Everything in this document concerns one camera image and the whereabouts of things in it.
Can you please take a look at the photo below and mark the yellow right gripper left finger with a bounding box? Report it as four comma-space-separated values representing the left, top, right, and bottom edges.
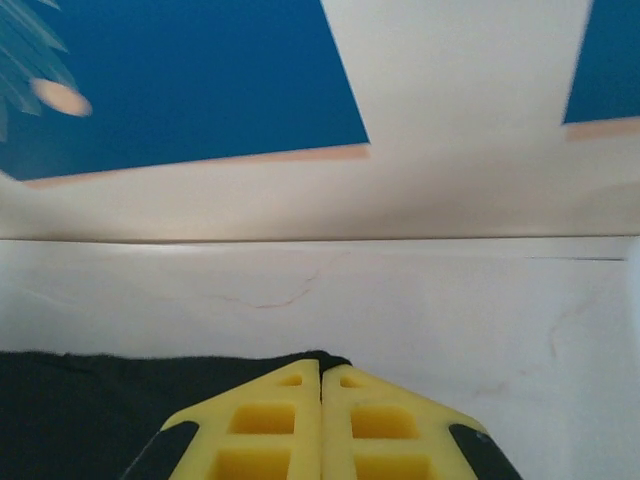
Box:
119, 359, 322, 480

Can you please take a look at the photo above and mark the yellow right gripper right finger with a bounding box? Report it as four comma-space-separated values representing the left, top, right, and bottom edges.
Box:
320, 364, 524, 480

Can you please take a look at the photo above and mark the black t-shirt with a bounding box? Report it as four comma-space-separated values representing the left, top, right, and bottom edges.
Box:
0, 349, 351, 480

